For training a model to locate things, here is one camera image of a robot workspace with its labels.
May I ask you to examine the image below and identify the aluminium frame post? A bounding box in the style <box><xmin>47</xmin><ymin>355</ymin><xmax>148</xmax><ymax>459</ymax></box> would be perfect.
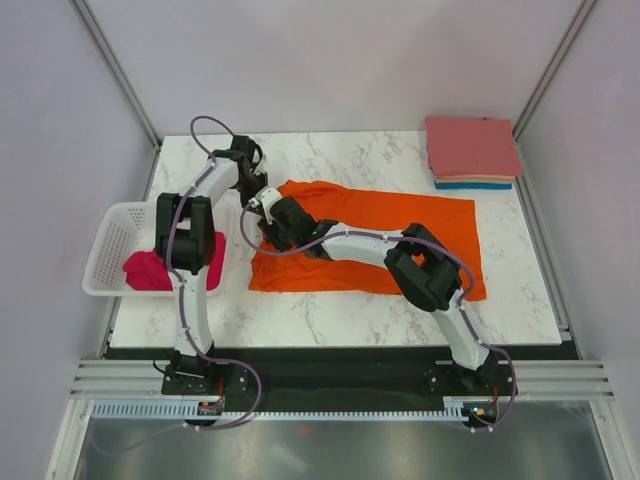
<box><xmin>69</xmin><ymin>0</ymin><xmax>161</xmax><ymax>151</ymax></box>
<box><xmin>512</xmin><ymin>0</ymin><xmax>600</xmax><ymax>141</ymax></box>

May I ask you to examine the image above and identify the left aluminium frame post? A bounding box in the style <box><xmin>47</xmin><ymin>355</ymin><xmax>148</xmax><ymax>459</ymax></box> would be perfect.
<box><xmin>69</xmin><ymin>0</ymin><xmax>161</xmax><ymax>151</ymax></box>

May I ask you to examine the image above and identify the magenta t-shirt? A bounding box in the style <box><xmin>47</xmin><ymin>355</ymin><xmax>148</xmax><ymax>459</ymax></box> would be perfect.
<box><xmin>122</xmin><ymin>233</ymin><xmax>227</xmax><ymax>292</ymax></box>

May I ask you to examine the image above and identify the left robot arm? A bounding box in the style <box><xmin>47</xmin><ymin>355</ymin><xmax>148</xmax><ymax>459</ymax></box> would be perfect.
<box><xmin>155</xmin><ymin>135</ymin><xmax>268</xmax><ymax>393</ymax></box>

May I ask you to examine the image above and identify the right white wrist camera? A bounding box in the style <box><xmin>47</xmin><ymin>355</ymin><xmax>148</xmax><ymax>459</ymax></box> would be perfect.
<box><xmin>249</xmin><ymin>187</ymin><xmax>283</xmax><ymax>224</ymax></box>

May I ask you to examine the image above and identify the white plastic basket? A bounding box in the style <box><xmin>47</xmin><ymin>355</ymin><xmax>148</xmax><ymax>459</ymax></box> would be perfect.
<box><xmin>82</xmin><ymin>202</ymin><xmax>238</xmax><ymax>298</ymax></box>

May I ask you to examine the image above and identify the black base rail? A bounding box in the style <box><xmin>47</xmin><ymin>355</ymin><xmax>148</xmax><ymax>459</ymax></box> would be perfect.
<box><xmin>161</xmin><ymin>347</ymin><xmax>514</xmax><ymax>412</ymax></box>

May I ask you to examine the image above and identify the right aluminium frame post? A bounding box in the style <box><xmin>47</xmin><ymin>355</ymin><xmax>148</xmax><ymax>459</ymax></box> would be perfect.
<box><xmin>512</xmin><ymin>0</ymin><xmax>600</xmax><ymax>141</ymax></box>

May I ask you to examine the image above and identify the folded peach t-shirt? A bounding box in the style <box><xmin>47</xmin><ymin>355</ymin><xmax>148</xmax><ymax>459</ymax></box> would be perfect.
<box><xmin>434</xmin><ymin>175</ymin><xmax>515</xmax><ymax>184</ymax></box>

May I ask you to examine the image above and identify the orange t-shirt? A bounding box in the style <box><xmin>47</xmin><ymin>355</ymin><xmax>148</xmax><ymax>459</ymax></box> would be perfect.
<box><xmin>249</xmin><ymin>181</ymin><xmax>488</xmax><ymax>301</ymax></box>

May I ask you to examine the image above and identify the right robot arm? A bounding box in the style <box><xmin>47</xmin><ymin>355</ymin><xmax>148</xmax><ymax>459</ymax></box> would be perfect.
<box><xmin>243</xmin><ymin>188</ymin><xmax>516</xmax><ymax>394</ymax></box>

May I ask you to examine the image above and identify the folded pink t-shirt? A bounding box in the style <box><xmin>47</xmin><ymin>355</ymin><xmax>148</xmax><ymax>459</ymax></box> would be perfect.
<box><xmin>425</xmin><ymin>116</ymin><xmax>523</xmax><ymax>179</ymax></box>

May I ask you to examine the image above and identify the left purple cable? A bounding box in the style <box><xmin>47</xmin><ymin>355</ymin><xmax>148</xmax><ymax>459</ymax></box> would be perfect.
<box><xmin>164</xmin><ymin>115</ymin><xmax>264</xmax><ymax>431</ymax></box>

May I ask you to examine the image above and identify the white slotted cable duct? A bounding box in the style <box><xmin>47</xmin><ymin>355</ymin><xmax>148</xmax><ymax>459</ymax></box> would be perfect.
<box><xmin>90</xmin><ymin>398</ymin><xmax>500</xmax><ymax>422</ymax></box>

